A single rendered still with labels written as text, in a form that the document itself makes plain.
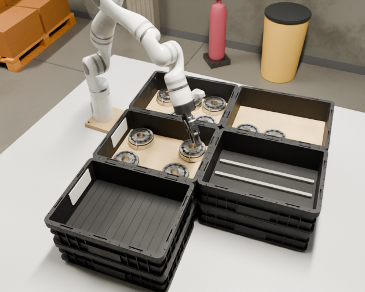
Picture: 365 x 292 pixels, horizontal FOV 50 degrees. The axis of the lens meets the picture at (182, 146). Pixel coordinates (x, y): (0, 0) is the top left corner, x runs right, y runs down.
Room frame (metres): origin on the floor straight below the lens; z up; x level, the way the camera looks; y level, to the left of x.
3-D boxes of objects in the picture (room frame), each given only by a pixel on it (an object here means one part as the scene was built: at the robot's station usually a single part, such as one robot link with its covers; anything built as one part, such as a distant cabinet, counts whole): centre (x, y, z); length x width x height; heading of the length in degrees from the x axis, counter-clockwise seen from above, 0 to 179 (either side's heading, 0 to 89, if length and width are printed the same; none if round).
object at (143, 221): (0.78, 0.20, 0.87); 0.40 x 0.30 x 0.11; 69
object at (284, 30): (2.90, -0.86, 0.28); 0.36 x 0.36 x 0.57
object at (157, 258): (0.78, 0.20, 0.92); 0.40 x 0.30 x 0.02; 69
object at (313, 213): (0.91, -0.28, 0.92); 0.40 x 0.30 x 0.02; 69
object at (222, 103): (1.37, -0.15, 0.86); 0.10 x 0.10 x 0.01
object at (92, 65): (1.49, 0.37, 0.96); 0.09 x 0.09 x 0.17; 37
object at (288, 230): (0.91, -0.28, 0.76); 0.40 x 0.30 x 0.12; 69
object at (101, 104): (1.48, 0.37, 0.81); 0.09 x 0.09 x 0.17; 68
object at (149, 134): (1.17, 0.17, 0.86); 0.10 x 0.10 x 0.01
